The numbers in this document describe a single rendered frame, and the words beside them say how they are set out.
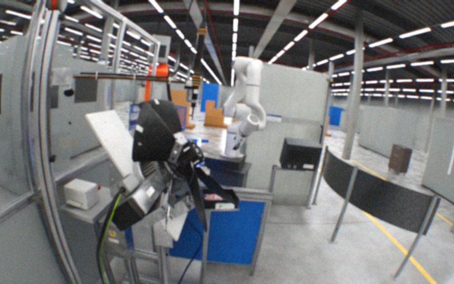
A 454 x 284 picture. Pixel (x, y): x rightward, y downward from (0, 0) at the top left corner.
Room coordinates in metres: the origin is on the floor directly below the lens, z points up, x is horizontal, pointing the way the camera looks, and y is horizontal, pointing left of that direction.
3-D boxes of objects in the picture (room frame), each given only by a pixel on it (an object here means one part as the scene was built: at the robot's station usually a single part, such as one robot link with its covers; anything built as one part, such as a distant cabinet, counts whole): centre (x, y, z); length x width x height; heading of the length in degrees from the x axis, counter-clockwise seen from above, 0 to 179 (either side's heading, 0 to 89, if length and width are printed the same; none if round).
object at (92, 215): (0.92, 0.73, 0.85); 0.36 x 0.24 x 0.03; 0
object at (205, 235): (1.22, 0.07, 0.40); 0.03 x 0.03 x 0.80; 15
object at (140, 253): (0.90, 0.40, 0.56); 0.19 x 0.04 x 0.04; 90
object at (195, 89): (1.04, 0.18, 1.64); 0.04 x 0.04 x 0.46
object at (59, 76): (0.68, 0.69, 1.52); 0.10 x 0.07 x 0.09; 125
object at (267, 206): (1.40, -0.35, 0.39); 0.04 x 0.04 x 0.78; 0
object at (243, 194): (1.40, 0.08, 0.82); 0.90 x 0.04 x 0.08; 90
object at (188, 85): (1.03, 0.19, 1.48); 0.09 x 0.07 x 0.10; 125
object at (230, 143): (1.72, -0.05, 1.10); 0.19 x 0.19 x 0.18
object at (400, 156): (5.15, -5.61, 0.45); 0.68 x 0.47 x 0.90; 3
